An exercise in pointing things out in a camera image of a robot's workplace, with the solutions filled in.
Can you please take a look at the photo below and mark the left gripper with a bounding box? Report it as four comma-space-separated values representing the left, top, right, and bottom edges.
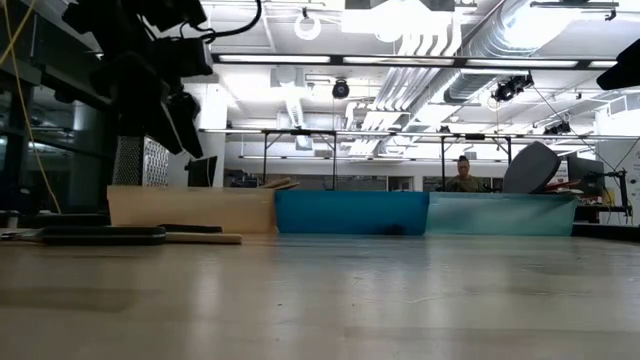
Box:
92, 52, 205, 160

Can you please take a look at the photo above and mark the black-handled steel knife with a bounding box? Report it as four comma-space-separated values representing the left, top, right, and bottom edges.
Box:
164, 224, 225, 234
0, 225, 167, 247

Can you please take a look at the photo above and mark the black turner red-dot handle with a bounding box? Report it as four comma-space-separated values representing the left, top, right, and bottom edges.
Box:
501, 140, 563, 195

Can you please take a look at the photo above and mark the metal box grater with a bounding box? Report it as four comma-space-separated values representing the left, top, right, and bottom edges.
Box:
110, 133, 171, 189

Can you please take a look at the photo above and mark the black computer monitor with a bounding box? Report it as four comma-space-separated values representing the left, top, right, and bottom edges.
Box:
561, 154, 605, 199
187, 155, 220, 189

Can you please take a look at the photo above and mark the orange plastic bin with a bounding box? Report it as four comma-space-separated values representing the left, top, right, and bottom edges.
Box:
106, 185, 278, 235

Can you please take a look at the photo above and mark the long LED light bar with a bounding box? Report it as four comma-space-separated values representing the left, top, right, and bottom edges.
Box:
214, 52, 619, 70

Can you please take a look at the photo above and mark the teal plastic bin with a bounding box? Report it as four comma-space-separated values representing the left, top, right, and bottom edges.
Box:
425, 192, 580, 237

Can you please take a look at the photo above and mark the blue plastic bin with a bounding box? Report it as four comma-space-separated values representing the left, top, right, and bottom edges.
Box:
273, 189, 431, 237

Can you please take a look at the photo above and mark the person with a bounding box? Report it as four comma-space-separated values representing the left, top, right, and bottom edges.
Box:
443, 154, 487, 194

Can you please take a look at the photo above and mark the black frame workstation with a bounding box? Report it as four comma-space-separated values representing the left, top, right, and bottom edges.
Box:
414, 130, 640, 194
199, 127, 394, 191

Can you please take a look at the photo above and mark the silver spiral air duct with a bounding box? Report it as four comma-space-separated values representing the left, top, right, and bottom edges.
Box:
442, 0, 571, 104

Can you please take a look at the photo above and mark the yellow hanging cable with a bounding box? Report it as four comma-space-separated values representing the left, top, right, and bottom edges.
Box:
0, 0, 64, 216

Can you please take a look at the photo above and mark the white ring light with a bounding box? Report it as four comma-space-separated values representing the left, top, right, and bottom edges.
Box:
293, 10, 323, 42

